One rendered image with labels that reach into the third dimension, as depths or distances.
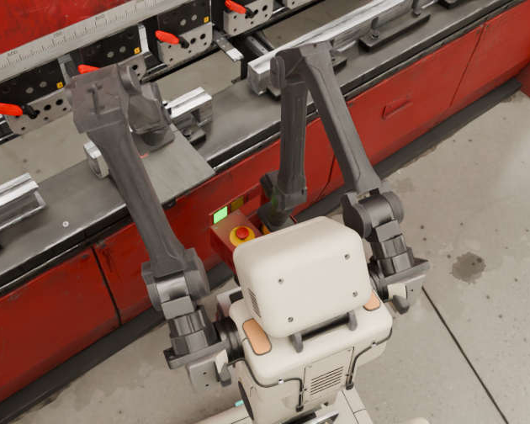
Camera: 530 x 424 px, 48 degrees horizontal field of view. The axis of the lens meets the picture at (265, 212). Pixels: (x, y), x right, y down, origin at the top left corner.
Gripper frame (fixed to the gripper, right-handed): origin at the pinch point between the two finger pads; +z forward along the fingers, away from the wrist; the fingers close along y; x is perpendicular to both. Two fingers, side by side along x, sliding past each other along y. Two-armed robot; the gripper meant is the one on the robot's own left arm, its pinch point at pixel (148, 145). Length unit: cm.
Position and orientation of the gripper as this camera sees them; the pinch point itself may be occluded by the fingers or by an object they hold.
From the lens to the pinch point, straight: 162.4
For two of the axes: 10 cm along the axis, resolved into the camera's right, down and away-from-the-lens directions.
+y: -8.0, 4.8, -3.6
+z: -3.1, 1.8, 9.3
